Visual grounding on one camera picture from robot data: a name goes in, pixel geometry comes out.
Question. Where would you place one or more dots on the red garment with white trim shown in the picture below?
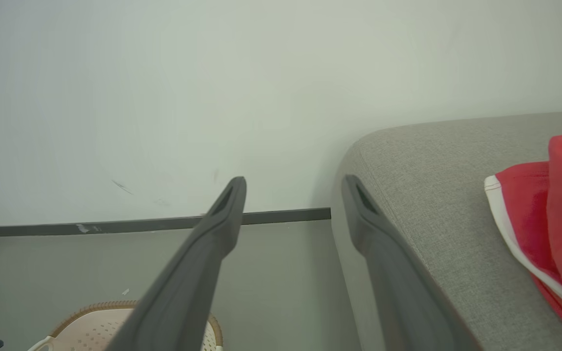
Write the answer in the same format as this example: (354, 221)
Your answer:
(534, 219)

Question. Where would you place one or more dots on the grey fabric sofa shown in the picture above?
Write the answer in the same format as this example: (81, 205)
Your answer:
(432, 195)

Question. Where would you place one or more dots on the cream perforated laundry basket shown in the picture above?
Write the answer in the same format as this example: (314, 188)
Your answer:
(86, 331)

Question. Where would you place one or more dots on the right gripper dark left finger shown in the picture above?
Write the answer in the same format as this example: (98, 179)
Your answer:
(183, 292)

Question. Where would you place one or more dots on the black wall baseboard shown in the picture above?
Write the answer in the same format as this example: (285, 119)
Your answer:
(115, 225)

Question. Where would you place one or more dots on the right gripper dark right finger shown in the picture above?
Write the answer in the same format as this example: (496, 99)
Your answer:
(398, 292)

